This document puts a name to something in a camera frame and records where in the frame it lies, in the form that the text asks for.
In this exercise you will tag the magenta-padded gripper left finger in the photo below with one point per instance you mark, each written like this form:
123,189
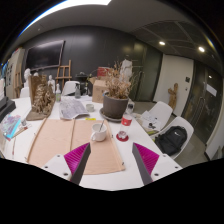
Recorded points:
75,160

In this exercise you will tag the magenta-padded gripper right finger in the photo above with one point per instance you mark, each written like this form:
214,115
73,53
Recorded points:
146,160

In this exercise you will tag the clear bottle with red label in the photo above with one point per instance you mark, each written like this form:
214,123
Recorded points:
126,121

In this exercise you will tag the beige canvas board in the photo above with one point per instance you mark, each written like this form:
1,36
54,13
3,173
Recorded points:
55,140

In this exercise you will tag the black backpack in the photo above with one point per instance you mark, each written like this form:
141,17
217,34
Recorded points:
170,140

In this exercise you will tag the flat round red coaster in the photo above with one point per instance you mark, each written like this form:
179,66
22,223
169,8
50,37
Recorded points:
119,138

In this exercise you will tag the white mug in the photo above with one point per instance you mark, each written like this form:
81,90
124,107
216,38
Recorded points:
99,135

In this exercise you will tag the stack of papers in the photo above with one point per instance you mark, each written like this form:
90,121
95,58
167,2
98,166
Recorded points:
149,120

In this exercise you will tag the metal spoon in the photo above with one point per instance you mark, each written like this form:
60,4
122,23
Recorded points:
101,125

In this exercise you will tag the yellow tag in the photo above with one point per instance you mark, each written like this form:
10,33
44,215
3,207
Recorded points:
90,119

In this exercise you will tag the folded newspaper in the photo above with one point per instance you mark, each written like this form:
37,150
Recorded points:
72,108

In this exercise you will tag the white chair with green cushion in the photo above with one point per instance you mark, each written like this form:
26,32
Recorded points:
163,110
188,125

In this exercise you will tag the grey plant saucer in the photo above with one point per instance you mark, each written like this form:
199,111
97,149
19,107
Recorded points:
106,117

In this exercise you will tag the small white cup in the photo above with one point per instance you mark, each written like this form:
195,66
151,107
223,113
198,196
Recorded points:
90,107

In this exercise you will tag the dried plant in grey pot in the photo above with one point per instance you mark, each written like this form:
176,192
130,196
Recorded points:
115,106

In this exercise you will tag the small green bottle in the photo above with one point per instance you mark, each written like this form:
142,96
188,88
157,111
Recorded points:
58,96

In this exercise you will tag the dark spray bottle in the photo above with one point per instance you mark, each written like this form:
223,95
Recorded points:
77,92

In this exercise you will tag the wooden figure sculpture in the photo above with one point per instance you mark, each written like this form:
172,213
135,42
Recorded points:
173,96

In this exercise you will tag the brown carved wooden sculpture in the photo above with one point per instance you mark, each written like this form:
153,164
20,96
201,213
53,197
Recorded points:
41,98

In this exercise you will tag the plain white chair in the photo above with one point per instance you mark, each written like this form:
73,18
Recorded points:
69,88

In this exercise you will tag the cardboard box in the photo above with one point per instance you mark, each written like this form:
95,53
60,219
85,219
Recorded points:
98,90

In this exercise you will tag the small white figurine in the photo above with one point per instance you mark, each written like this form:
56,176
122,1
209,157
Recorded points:
51,83

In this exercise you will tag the black case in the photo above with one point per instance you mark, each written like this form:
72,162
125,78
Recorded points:
6,108

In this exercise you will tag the wooden easel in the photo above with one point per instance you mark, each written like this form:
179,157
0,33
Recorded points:
63,75

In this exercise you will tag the tall white plaster statue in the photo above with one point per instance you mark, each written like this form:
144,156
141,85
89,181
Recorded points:
126,68

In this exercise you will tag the beige panel with pictures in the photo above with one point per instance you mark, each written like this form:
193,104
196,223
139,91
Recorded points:
15,71

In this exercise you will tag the round ceiling spotlight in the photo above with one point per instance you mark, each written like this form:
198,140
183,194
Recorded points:
162,43
201,49

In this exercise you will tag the black wall screen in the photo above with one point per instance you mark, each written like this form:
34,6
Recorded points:
45,55

